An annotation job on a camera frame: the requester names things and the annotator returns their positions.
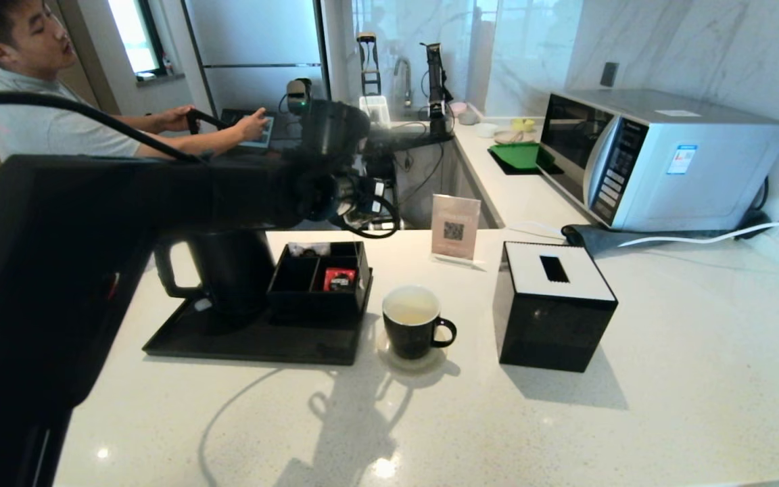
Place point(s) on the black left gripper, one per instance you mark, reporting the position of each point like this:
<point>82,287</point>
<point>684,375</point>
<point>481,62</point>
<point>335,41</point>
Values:
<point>362,193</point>

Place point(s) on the black electric kettle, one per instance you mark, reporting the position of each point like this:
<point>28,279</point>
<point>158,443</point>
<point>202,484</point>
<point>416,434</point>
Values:
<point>234,270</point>

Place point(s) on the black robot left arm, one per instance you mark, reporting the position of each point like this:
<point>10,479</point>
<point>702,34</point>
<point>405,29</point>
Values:
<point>92,270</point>

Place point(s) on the black white tea sachet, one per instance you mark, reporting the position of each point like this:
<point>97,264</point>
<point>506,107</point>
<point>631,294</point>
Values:
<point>308,249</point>

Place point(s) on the black equipment stand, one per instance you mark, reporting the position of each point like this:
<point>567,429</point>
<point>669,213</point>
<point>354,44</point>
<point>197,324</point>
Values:
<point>416,162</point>

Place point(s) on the red sachet packet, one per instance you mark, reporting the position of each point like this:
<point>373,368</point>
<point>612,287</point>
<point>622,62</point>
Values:
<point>339,280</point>

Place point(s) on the acrylic QR code sign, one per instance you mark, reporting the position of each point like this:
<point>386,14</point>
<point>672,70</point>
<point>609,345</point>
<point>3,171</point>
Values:
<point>456,226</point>

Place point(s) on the open laptop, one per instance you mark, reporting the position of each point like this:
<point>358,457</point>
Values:
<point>261,132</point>

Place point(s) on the chrome faucet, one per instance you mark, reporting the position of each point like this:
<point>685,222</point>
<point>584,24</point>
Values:
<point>403,74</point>

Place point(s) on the black compartment organizer box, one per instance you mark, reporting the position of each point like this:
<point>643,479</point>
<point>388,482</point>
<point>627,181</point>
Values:
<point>308,306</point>

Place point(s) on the small pale bowl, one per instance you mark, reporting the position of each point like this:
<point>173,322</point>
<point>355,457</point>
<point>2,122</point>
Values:
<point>458,108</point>

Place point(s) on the black ladder rack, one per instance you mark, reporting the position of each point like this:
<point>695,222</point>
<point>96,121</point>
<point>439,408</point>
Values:
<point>369,64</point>

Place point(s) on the white bowl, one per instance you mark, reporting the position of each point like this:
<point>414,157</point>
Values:
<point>485,130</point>

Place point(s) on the black mug white inside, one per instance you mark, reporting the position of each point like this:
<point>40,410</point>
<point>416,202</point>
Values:
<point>410,338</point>

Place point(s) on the green cutting board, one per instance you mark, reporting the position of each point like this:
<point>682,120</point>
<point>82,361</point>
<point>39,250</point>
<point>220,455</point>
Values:
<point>519,155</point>

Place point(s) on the black flat tray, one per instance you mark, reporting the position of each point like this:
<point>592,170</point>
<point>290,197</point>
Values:
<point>531,172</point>

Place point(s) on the yellow bowl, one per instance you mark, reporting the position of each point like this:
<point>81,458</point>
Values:
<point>523,124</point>

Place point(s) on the black serving tray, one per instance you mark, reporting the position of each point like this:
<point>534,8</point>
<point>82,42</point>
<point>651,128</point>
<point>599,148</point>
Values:
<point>261,345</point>

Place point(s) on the grey refrigerator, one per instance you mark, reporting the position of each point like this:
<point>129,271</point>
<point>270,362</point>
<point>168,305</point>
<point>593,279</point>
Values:
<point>261,40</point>

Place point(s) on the beige coaster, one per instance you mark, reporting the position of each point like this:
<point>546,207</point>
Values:
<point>427,366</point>

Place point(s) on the black tissue box white lid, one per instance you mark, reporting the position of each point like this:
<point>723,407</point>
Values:
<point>545,325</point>

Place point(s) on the window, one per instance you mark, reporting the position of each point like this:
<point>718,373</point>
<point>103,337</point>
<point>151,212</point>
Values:
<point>134,34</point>

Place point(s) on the person in grey t-shirt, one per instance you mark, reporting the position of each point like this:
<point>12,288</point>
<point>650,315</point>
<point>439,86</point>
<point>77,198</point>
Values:
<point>58,128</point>

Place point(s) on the silver microwave oven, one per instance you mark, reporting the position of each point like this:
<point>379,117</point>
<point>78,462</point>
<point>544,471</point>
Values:
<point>700,176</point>

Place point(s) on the dark wall outlet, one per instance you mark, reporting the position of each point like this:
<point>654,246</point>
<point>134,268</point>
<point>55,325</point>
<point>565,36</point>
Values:
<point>608,74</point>

